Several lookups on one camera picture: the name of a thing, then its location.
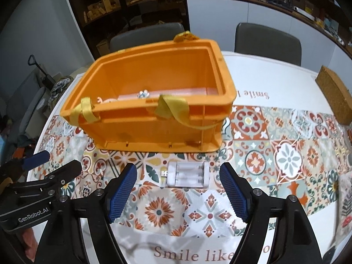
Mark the printed mushroom cloth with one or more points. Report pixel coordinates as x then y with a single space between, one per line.
345 209

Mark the small white blue packet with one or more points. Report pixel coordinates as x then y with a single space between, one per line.
143 94

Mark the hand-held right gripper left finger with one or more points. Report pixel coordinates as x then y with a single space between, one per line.
123 192

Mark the patterned cloth pile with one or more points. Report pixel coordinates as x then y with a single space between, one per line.
60 88

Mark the patterned table runner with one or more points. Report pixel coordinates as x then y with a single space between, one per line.
288 156

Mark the grey chair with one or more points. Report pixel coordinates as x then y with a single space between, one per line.
268 42
145 38

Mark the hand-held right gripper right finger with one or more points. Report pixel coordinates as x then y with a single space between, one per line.
233 192

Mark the orange plastic crate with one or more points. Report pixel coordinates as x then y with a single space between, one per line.
154 136

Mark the woven wicker box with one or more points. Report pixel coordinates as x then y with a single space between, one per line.
332 93

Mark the black object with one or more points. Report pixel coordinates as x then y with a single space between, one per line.
330 255

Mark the pink foam sheet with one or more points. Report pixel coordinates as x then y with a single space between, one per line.
178 92

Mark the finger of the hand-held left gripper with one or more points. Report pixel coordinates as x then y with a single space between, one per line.
66 170
35 161

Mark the white battery charger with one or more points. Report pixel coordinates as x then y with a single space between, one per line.
188 176

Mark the small doll toy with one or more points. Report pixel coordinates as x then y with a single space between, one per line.
108 101

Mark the grey padded seat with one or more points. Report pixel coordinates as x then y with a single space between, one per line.
31 112

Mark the dark wooden shelf cabinet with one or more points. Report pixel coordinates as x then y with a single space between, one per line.
123 11

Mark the person's left hand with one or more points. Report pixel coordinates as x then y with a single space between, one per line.
29 243

